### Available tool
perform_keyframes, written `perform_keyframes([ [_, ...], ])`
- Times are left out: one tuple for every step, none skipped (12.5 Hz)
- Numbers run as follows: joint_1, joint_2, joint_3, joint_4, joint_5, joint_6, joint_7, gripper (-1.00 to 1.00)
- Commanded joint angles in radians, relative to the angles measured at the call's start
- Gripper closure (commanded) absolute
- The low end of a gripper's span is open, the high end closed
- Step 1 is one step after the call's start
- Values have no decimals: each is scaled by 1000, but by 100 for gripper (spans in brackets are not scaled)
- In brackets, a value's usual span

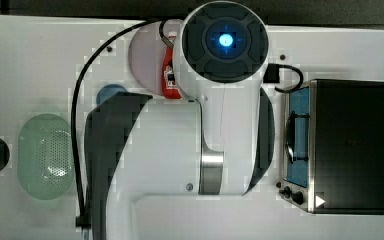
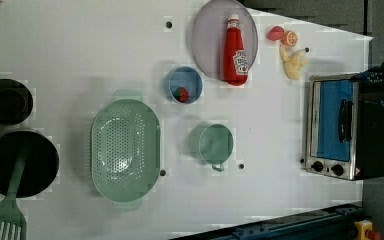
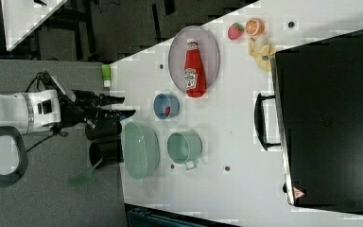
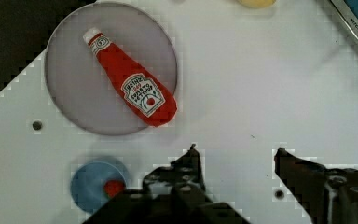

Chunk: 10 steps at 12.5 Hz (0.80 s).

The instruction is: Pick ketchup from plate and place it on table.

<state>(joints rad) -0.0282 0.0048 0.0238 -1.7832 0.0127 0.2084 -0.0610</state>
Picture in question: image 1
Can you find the silver toaster oven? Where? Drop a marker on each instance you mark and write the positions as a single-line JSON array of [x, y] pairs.
[[333, 147]]

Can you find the blue bowl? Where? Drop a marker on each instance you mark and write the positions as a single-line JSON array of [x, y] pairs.
[[108, 91]]

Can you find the red ketchup bottle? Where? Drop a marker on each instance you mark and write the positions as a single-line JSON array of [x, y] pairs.
[[168, 82]]

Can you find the green perforated colander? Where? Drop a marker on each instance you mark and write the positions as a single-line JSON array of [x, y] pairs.
[[45, 167]]

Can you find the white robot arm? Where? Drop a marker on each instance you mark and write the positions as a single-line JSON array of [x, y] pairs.
[[217, 138]]

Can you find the grey oval plate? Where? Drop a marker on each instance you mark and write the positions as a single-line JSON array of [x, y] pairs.
[[147, 50]]

